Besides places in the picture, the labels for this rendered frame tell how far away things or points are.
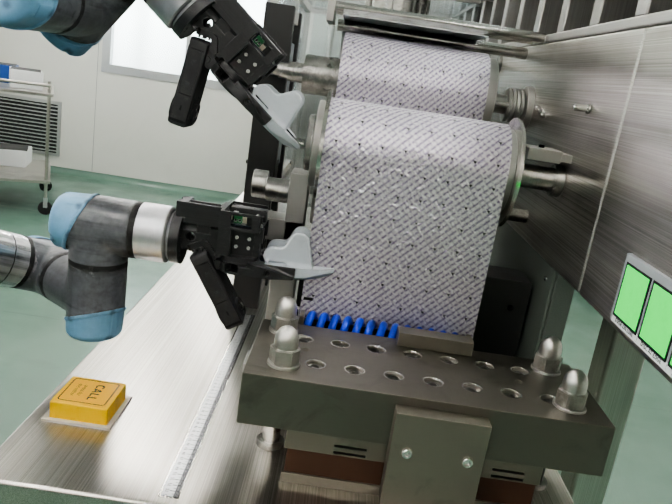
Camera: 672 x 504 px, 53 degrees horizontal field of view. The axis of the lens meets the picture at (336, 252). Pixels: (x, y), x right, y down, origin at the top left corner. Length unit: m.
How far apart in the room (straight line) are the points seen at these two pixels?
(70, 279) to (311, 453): 0.39
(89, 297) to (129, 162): 5.92
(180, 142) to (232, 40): 5.80
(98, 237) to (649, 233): 0.63
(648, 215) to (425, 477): 0.35
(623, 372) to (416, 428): 0.51
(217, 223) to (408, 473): 0.38
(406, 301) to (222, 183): 5.77
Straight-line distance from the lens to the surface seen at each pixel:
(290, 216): 0.94
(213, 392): 0.95
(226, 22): 0.88
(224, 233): 0.85
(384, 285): 0.88
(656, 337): 0.64
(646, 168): 0.72
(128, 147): 6.80
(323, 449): 0.77
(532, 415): 0.76
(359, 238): 0.86
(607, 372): 1.14
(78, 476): 0.79
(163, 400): 0.93
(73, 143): 6.98
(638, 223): 0.71
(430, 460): 0.74
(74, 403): 0.87
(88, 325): 0.93
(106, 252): 0.90
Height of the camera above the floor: 1.35
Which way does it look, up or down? 15 degrees down
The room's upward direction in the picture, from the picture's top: 9 degrees clockwise
